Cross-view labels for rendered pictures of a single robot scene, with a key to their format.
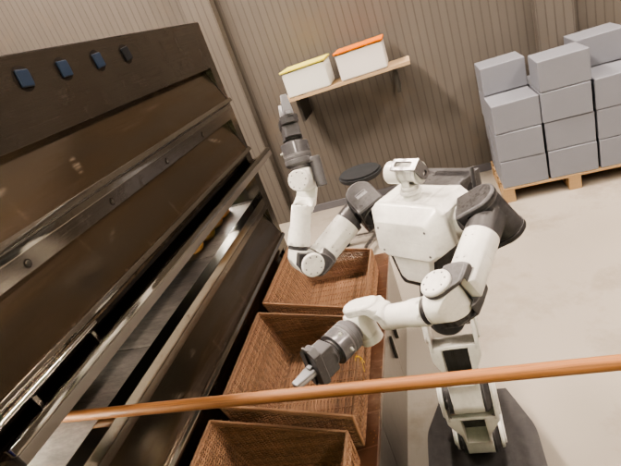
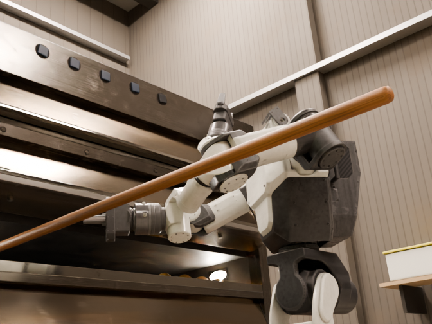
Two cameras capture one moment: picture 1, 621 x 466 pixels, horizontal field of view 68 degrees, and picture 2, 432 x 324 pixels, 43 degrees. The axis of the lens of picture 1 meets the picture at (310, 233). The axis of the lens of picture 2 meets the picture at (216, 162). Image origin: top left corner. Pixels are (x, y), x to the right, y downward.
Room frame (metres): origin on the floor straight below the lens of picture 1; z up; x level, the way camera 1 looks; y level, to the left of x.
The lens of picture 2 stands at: (-0.33, -0.72, 0.77)
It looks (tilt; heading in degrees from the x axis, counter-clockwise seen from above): 21 degrees up; 22
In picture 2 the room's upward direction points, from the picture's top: 5 degrees counter-clockwise
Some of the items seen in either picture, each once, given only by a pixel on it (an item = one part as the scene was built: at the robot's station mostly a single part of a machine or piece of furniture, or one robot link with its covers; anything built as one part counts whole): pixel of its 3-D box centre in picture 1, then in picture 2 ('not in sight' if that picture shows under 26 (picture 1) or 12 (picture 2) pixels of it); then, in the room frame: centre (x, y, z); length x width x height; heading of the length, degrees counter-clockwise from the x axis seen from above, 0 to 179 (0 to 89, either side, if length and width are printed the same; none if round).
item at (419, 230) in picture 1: (432, 226); (303, 192); (1.25, -0.36, 1.26); 0.34 x 0.30 x 0.36; 36
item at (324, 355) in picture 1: (329, 354); (128, 218); (0.94, 0.06, 1.19); 0.12 x 0.10 x 0.13; 126
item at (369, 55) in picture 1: (361, 57); not in sight; (4.37, -1.00, 1.49); 0.45 x 0.37 x 0.25; 72
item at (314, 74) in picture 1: (308, 76); (419, 263); (4.53, -0.50, 1.49); 0.44 x 0.36 x 0.25; 72
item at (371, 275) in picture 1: (325, 285); not in sight; (2.07, 0.02, 0.72); 0.56 x 0.49 x 0.28; 161
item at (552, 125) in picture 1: (556, 114); not in sight; (3.71, -2.36, 0.56); 1.12 x 0.75 x 1.11; 70
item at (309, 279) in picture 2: not in sight; (305, 292); (1.23, -0.33, 0.97); 0.14 x 0.13 x 0.12; 71
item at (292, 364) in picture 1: (303, 370); not in sight; (1.50, 0.22, 0.72); 0.56 x 0.49 x 0.28; 162
